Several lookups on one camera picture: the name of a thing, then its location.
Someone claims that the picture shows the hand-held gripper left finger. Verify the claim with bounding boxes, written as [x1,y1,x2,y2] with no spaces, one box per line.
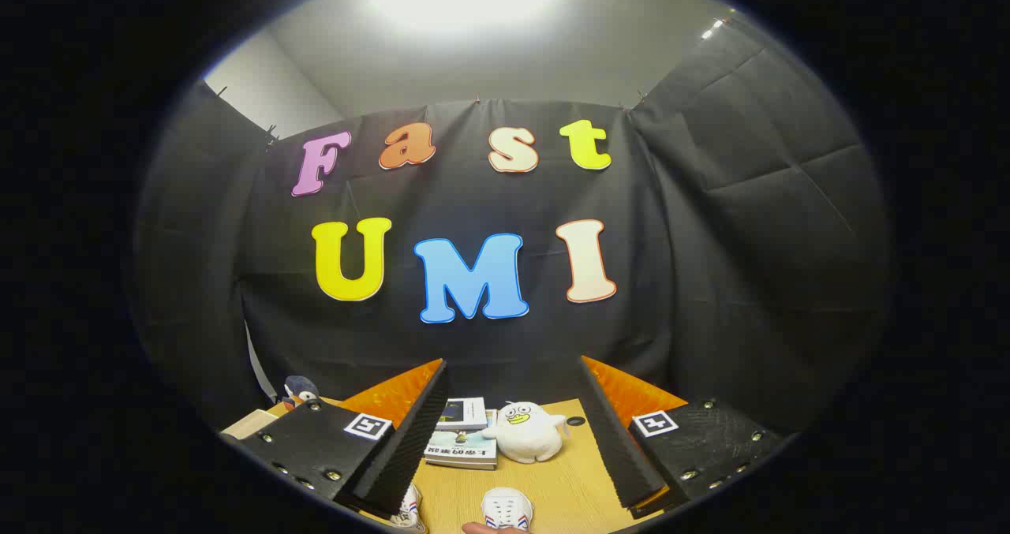
[221,358,451,519]

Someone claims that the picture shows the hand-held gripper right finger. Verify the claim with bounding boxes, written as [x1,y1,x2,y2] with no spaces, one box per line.
[580,355,784,519]

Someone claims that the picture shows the white canvas shoe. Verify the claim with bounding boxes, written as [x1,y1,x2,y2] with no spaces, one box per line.
[481,487,534,532]
[388,483,427,534]

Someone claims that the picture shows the cream fabric storage box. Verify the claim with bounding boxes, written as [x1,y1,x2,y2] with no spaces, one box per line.
[221,409,279,440]

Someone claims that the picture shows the book with pale blue cover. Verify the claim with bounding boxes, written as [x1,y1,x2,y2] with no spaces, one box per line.
[424,409,499,470]

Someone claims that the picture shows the book with blue night cover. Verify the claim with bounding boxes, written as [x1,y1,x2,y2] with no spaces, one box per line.
[436,397,488,432]

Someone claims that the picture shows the white duck plush toy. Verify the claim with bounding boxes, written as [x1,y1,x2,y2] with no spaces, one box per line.
[481,401,570,464]

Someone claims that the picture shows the blue-grey penguin plush toy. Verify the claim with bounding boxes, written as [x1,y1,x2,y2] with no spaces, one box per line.
[284,375,320,407]

